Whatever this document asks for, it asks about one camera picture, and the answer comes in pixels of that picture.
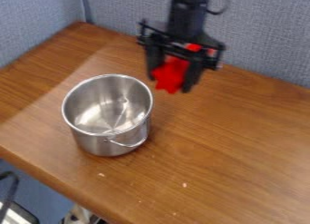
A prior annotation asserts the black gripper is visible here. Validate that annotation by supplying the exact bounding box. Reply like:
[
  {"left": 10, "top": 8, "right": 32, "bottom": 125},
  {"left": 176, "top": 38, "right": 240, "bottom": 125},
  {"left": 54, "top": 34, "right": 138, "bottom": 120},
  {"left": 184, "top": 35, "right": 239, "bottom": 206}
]
[{"left": 136, "top": 19, "right": 225, "bottom": 93}]

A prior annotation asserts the red block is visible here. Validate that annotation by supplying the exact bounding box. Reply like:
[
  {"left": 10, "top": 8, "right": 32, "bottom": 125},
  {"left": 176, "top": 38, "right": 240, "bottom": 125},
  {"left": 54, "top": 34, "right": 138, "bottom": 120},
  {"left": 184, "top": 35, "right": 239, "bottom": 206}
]
[{"left": 152, "top": 44, "right": 216, "bottom": 93}]

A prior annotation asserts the metal pot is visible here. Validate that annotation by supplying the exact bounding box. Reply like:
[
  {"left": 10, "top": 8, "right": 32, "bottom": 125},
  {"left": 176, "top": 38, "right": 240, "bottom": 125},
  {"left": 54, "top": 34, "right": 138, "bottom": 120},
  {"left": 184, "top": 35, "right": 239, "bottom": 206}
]
[{"left": 61, "top": 73, "right": 153, "bottom": 157}]

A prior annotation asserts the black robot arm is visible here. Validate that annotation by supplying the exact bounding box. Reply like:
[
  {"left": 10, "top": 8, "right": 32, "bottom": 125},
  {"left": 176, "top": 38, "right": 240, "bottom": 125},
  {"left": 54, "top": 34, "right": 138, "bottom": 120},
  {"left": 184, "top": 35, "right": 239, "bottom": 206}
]
[{"left": 136, "top": 0, "right": 229, "bottom": 93}]

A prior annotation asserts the white black object under table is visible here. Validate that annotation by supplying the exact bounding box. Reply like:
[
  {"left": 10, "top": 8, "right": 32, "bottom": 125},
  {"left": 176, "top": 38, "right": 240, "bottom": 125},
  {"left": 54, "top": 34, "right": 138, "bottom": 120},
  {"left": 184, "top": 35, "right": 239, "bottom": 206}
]
[{"left": 57, "top": 204, "right": 109, "bottom": 224}]

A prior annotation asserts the grey case under table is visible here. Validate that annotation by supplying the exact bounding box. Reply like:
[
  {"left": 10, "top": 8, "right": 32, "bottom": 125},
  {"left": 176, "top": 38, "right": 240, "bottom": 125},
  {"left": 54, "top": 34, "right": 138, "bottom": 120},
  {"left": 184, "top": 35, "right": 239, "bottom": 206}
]
[{"left": 0, "top": 202, "right": 40, "bottom": 224}]

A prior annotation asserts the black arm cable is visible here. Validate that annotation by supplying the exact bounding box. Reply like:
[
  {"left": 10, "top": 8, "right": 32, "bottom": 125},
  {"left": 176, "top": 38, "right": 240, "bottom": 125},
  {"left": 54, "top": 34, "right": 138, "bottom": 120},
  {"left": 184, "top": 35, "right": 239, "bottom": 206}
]
[{"left": 204, "top": 0, "right": 229, "bottom": 15}]

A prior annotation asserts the black bag strap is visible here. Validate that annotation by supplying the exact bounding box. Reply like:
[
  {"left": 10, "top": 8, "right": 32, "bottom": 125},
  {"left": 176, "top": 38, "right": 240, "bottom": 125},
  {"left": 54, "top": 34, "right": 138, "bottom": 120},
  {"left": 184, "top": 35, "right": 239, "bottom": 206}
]
[{"left": 0, "top": 170, "right": 20, "bottom": 224}]

